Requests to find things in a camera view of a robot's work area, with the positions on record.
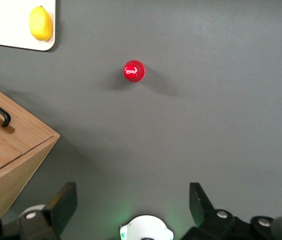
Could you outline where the wooden two-drawer cabinet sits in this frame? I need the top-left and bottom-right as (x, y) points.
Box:
(0, 77), (61, 221)

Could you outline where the red cola bottle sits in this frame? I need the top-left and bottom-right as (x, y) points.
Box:
(122, 59), (147, 84)

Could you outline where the yellow lemon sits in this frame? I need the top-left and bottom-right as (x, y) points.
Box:
(28, 5), (54, 42)

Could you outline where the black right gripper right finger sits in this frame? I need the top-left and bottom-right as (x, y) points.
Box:
(182, 181), (253, 240)

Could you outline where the wooden closed drawer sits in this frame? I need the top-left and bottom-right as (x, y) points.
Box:
(0, 77), (56, 154)

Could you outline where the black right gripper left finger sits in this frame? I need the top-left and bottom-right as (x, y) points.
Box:
(18, 181), (78, 240)

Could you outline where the beige plastic tray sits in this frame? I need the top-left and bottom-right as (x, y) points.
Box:
(0, 0), (56, 52)

